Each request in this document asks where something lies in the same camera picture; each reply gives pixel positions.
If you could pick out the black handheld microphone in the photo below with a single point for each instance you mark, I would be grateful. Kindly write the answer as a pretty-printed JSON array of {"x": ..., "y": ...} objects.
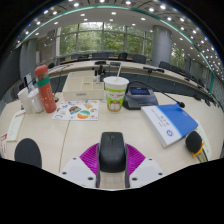
[{"x": 194, "y": 142}]

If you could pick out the colourful sticker sheet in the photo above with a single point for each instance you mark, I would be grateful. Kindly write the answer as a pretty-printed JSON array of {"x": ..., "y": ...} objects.
[{"x": 78, "y": 110}]

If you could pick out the green printed cup with straw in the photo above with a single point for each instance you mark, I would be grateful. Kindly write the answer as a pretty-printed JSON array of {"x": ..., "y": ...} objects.
[{"x": 115, "y": 95}]

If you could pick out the white paper cup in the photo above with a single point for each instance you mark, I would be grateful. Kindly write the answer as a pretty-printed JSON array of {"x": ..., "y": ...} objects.
[{"x": 24, "y": 100}]

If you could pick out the white paper sheet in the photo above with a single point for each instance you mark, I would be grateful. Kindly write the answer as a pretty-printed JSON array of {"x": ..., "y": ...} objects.
[{"x": 206, "y": 141}]

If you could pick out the dark conference chairs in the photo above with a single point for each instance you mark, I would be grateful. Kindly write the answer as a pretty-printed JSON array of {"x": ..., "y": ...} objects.
[{"x": 138, "y": 58}]

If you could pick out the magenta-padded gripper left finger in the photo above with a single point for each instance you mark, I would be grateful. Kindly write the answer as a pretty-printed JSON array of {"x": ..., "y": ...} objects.
[{"x": 88, "y": 158}]

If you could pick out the red bottle with green band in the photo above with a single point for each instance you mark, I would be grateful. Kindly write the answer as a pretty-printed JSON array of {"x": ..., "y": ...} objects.
[{"x": 46, "y": 90}]

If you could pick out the white compartment box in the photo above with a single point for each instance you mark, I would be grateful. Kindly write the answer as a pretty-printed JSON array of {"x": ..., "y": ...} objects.
[{"x": 83, "y": 86}]

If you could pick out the black gooseneck microphone unit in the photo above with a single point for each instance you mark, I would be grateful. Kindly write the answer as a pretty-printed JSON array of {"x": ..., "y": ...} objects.
[{"x": 140, "y": 97}]

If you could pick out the black computer mouse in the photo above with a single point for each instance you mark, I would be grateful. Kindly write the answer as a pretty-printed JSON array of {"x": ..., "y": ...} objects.
[{"x": 111, "y": 151}]

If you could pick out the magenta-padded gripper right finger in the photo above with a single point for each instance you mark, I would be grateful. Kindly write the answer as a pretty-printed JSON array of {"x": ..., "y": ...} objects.
[{"x": 136, "y": 159}]

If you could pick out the ceiling lights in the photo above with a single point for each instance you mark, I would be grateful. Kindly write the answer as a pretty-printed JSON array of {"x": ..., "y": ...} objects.
[{"x": 113, "y": 13}]

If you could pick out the black mouse pad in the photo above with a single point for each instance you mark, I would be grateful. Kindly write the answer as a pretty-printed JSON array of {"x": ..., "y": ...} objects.
[{"x": 28, "y": 152}]

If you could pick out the blue and white book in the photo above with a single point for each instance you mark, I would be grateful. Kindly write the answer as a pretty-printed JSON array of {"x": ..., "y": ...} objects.
[{"x": 170, "y": 123}]

